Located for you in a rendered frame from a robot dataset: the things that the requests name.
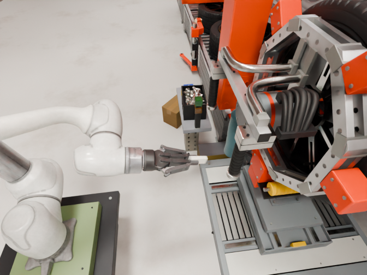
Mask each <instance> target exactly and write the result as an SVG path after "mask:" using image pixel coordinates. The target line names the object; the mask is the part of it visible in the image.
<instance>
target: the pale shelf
mask: <svg viewBox="0 0 367 275"><path fill-rule="evenodd" d="M176 92H177V99H178V103H179V109H180V116H181V123H182V130H183V133H184V134H187V133H198V132H205V131H211V130H212V126H211V123H210V120H209V116H208V112H207V110H206V119H201V120H200V129H195V127H194V120H185V121H184V117H183V110H182V95H181V87H178V88H176Z"/></svg>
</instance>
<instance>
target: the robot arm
mask: <svg viewBox="0 0 367 275"><path fill-rule="evenodd" d="M60 123H67V124H72V125H75V126H77V127H78V128H79V129H80V130H81V132H82V133H83V134H86V135H87V136H88V137H89V138H90V143H89V144H88V145H82V146H80V147H78V148H76V149H75V150H74V153H73V168H74V170H75V171H76V172H77V173H78V174H79V175H84V176H93V177H111V176H117V175H121V174H140V173H141V171H142V170H143V171H154V170H157V171H161V172H163V173H164V177H167V176H169V175H171V174H175V173H178V172H182V171H186V170H188V169H189V167H190V165H198V164H205V163H206V162H207V160H208V158H207V156H197V155H190V153H187V151H186V150H181V149H177V148H171V147H167V146H165V145H161V146H160V148H159V149H158V150H155V151H154V150H143V151H142V149H141V147H122V132H123V124H122V115H121V111H120V108H119V107H118V105H117V104H116V103H115V102H114V101H112V100H109V99H101V100H99V101H97V102H95V103H94V105H89V106H87V107H71V106H54V107H47V108H43V109H37V110H32V111H27V112H21V113H16V114H12V115H7V116H2V117H0V178H2V179H4V180H5V187H6V188H7V189H8V190H9V191H10V193H11V194H12V195H13V197H14V198H15V199H16V200H17V205H16V206H14V207H13V208H12V209H10V210H9V211H8V212H7V214H6V215H5V216H4V218H3V220H2V223H1V234H2V237H3V239H4V241H5V243H6V244H7V245H8V246H9V247H10V248H12V249H13V250H15V251H17V252H18V253H20V254H22V255H25V256H27V257H28V260H27V262H26V264H25V270H28V271H31V270H33V269H34V268H37V267H41V275H50V272H51V269H52V266H53V264H54V263H57V262H62V261H65V262H69V261H71V260H72V259H73V241H74V231H75V226H76V224H77V219H76V218H71V219H68V220H65V221H62V213H61V200H62V195H63V182H64V177H63V171H62V169H61V167H60V165H59V164H58V163H57V162H56V161H54V160H52V159H49V158H38V159H37V158H30V159H26V158H24V157H23V156H22V155H20V154H19V153H17V152H16V151H15V150H13V149H12V148H11V147H9V146H8V145H7V144H5V143H4V142H3V141H2V140H5V139H8V138H12V137H15V136H18V135H21V134H25V133H28V132H31V131H34V130H38V129H41V128H45V127H48V126H51V125H54V124H60ZM171 166H174V167H171ZM170 167H171V168H170Z"/></svg>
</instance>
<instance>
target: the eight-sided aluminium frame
mask: <svg viewBox="0 0 367 275"><path fill-rule="evenodd" d="M300 38H303V39H304V40H306V41H307V42H306V43H307V44H308V45H309V46H310V47H313V48H315V49H316V50H317V51H318V54H319V55H321V56H322V57H323V58H324V59H325V60H326V61H327V62H328V63H329V65H330V80H331V91H332V109H333V128H334V142H333V144H332V146H331V147H330V149H329V150H328V151H327V152H326V154H325V155H324V156H323V158H322V159H321V160H320V161H319V163H318V164H317V165H316V167H315V168H314V169H313V170H312V172H311V173H310V174H309V175H308V176H307V175H304V174H301V173H298V172H295V171H292V170H289V169H287V167H286V165H285V163H284V162H283V160H282V158H281V156H280V154H279V152H278V150H277V148H276V146H275V144H273V145H272V147H271V148H268V149H267V148H262V149H259V152H260V154H261V156H262V158H263V160H264V163H265V165H266V167H267V169H268V171H269V175H270V176H271V178H272V179H273V180H274V181H277V182H279V183H281V184H283V185H285V186H287V187H289V188H291V189H293V190H295V191H297V192H299V193H300V194H301V195H302V194H303V195H305V196H315V195H324V194H325V192H324V190H323V189H322V187H321V185H320V183H321V182H322V181H323V180H324V178H325V177H326V176H327V175H328V174H329V173H330V172H331V171H332V170H340V169H349V168H353V167H354V166H355V165H356V164H357V163H358V162H359V161H360V160H361V159H362V158H363V157H366V155H367V93H364V94H351V95H347V94H346V90H345V84H344V78H343V75H342V70H341V67H342V66H343V65H344V64H345V63H347V62H349V61H350V60H352V59H354V58H356V57H357V56H359V55H361V54H362V53H364V52H366V51H367V49H366V48H365V47H363V46H362V44H361V43H358V42H356V41H354V40H353V39H351V38H350V37H348V36H347V35H345V34H344V33H342V32H341V31H339V30H338V29H336V28H335V27H333V26H332V25H331V24H329V23H328V22H326V21H324V20H323V19H322V17H321V16H320V17H319V16H317V15H316V14H310V15H296V16H295V17H293V18H292V19H289V21H288V22H287V23H286V24H285V25H284V26H283V27H282V28H281V29H279V30H278V31H277V32H276V33H275V34H274V35H273V36H272V37H270V38H269V39H268V40H267V41H265V42H264V44H263V45H262V48H261V50H260V55H259V59H258V63H257V64H276V61H277V58H278V55H279V53H280V52H281V51H282V50H284V49H285V48H287V47H288V46H290V45H291V44H293V43H294V42H295V41H297V40H298V39H300ZM267 60H268V61H267ZM271 76H272V73H255V74H254V78H253V82H254V81H256V80H259V79H261V78H266V77H271Z"/></svg>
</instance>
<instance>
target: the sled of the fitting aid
mask: <svg viewBox="0 0 367 275"><path fill-rule="evenodd" d="M240 171H241V174H240V177H239V178H238V179H237V183H238V186H239V189H240V192H241V196H242V199H243V201H244V204H245V207H246V210H247V214H248V217H249V220H250V223H251V226H252V229H253V232H254V236H255V238H256V241H257V244H258V248H259V251H260V253H261V255H268V254H276V253H284V252H291V251H296V250H304V249H311V248H319V247H326V246H328V245H329V244H331V243H333V241H332V239H331V238H330V236H329V234H328V232H327V230H326V228H325V227H324V225H323V224H322V225H321V226H315V227H310V228H302V229H294V230H285V231H277V232H269V233H265V230H264V228H263V224H262V221H261V219H260V216H259V214H258V211H257V208H256V205H255V202H254V200H253V197H252V194H251V191H250V188H249V186H248V183H247V180H246V177H245V175H244V172H243V168H241V170H240Z"/></svg>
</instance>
